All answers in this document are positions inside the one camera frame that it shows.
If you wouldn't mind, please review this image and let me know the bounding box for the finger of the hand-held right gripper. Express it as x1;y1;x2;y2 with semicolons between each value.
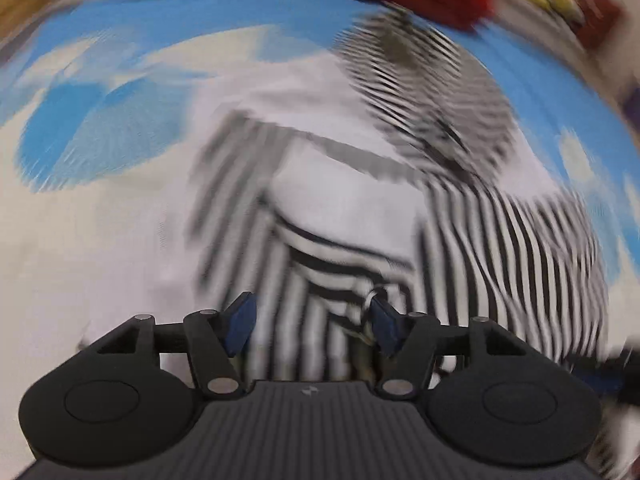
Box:
570;342;640;407

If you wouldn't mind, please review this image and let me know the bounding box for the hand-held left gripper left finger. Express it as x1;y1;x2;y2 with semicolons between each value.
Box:
75;291;257;397

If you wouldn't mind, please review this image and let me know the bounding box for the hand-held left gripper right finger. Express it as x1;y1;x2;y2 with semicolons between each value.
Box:
367;294;563;399

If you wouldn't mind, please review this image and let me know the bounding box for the white shirt with striped sleeves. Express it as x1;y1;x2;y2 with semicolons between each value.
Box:
187;7;613;386

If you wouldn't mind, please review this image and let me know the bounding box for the blue white patterned bed sheet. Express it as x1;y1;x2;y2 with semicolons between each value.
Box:
0;0;640;480

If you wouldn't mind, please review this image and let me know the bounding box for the dark red item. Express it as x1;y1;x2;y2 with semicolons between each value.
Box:
574;0;623;48

